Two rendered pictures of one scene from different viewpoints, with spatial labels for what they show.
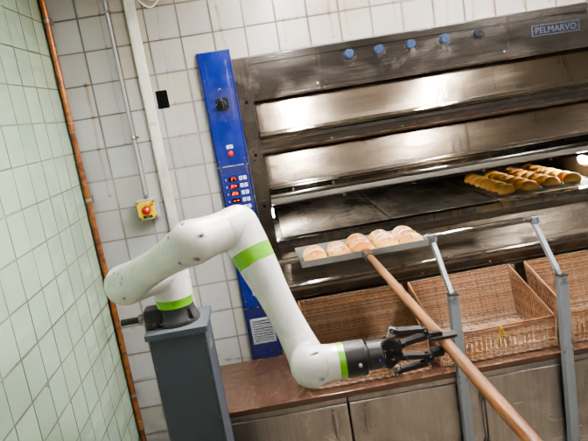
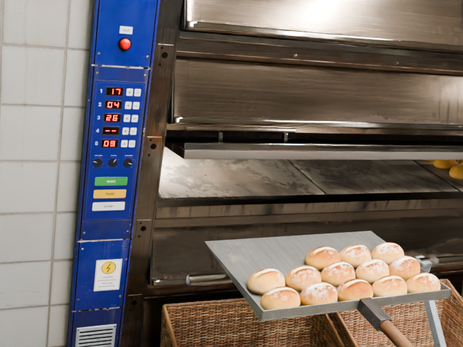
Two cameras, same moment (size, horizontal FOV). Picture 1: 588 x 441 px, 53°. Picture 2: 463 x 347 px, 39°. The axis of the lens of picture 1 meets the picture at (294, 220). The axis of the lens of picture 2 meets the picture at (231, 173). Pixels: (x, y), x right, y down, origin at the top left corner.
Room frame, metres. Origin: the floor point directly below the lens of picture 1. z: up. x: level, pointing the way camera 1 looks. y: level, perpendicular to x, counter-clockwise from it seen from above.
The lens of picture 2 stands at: (1.31, 0.61, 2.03)
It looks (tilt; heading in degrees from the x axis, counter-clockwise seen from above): 22 degrees down; 336
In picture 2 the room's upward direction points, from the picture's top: 10 degrees clockwise
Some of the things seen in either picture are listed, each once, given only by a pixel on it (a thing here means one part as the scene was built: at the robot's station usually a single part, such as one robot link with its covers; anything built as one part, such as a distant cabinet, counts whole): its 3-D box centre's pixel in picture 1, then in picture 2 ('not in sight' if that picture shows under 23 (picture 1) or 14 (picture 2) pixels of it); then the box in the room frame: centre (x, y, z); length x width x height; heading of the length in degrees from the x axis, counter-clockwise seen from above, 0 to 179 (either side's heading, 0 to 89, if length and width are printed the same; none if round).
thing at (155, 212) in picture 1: (148, 208); not in sight; (2.91, 0.70, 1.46); 0.10 x 0.07 x 0.10; 92
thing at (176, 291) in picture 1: (166, 277); not in sight; (1.92, 0.45, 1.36); 0.16 x 0.13 x 0.19; 137
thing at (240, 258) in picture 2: (357, 243); (325, 265); (2.61, -0.27, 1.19); 0.55 x 0.36 x 0.03; 93
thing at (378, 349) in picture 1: (384, 353); not in sight; (1.43, -0.17, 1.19); 0.09 x 0.07 x 0.08; 93
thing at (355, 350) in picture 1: (355, 357); not in sight; (1.43, -0.10, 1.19); 0.12 x 0.06 x 0.09; 3
